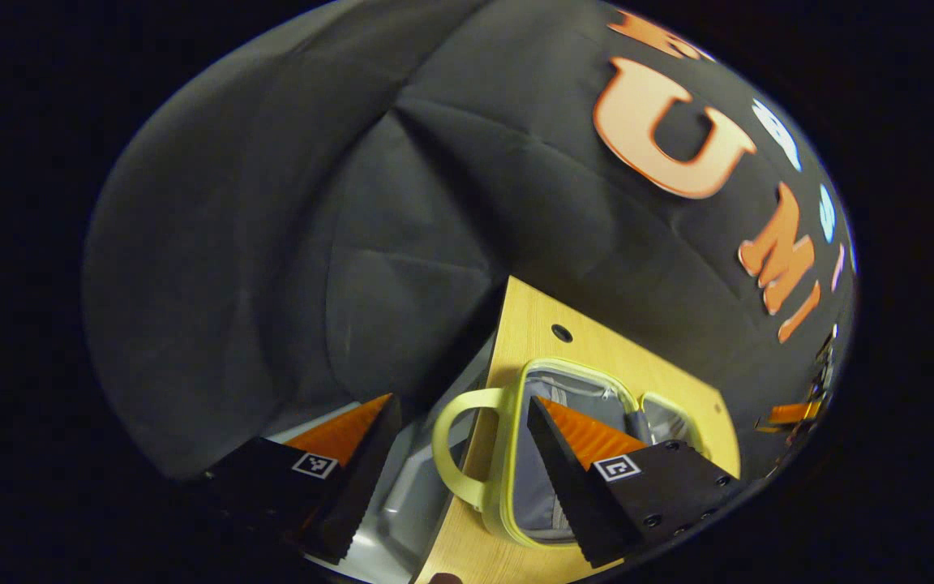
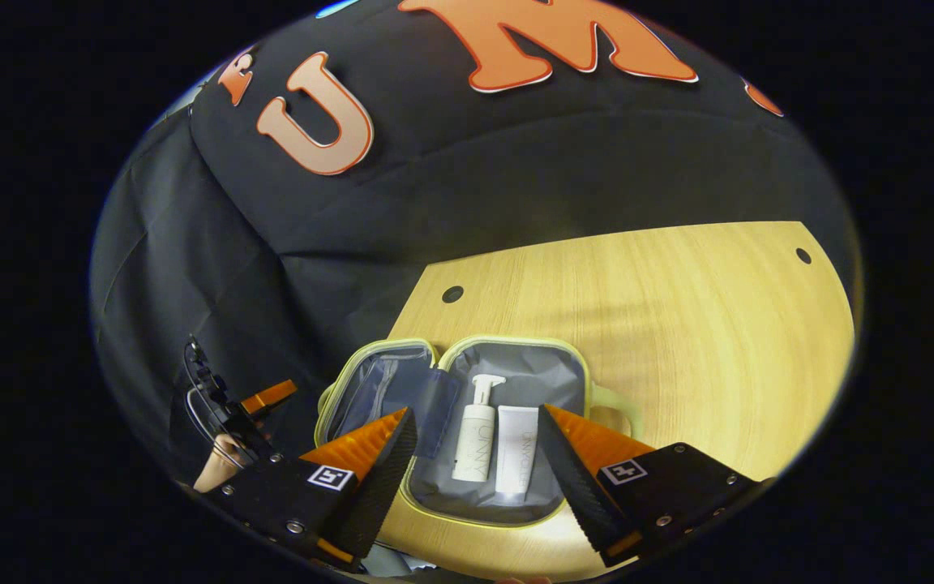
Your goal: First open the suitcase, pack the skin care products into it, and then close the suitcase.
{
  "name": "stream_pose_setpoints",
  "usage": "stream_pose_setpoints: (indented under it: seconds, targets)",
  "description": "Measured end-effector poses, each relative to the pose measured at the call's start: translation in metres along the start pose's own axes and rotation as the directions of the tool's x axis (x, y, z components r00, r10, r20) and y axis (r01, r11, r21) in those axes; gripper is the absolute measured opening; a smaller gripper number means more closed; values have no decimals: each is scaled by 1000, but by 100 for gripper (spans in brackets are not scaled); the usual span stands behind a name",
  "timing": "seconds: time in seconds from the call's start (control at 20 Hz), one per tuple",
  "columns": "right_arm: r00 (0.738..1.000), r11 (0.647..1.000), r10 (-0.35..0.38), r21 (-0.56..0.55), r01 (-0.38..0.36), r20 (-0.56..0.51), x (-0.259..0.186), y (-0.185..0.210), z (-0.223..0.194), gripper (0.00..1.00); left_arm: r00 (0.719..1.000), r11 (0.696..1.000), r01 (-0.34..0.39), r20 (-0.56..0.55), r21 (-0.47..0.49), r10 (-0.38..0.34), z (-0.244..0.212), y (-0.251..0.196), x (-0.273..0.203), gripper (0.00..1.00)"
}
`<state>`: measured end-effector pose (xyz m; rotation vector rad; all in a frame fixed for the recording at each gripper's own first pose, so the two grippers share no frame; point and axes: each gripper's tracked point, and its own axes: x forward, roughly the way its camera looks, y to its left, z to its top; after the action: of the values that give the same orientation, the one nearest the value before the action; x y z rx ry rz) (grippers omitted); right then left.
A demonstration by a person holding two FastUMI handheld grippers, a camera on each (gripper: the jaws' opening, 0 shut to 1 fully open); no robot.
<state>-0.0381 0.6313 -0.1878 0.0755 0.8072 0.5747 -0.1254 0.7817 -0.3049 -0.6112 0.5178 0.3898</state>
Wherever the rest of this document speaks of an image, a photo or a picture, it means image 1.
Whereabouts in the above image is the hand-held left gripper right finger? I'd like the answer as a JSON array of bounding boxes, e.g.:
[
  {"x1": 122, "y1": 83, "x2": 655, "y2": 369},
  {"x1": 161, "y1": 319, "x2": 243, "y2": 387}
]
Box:
[{"x1": 526, "y1": 396, "x2": 743, "y2": 569}]

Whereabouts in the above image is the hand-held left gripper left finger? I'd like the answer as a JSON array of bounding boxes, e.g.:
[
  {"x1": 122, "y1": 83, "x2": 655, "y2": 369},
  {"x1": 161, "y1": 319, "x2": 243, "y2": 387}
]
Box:
[{"x1": 191, "y1": 393, "x2": 404, "y2": 567}]

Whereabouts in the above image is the pale yellow suitcase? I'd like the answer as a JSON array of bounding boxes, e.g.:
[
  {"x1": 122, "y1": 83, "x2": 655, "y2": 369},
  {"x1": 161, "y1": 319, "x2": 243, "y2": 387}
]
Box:
[{"x1": 432, "y1": 357, "x2": 711, "y2": 551}]

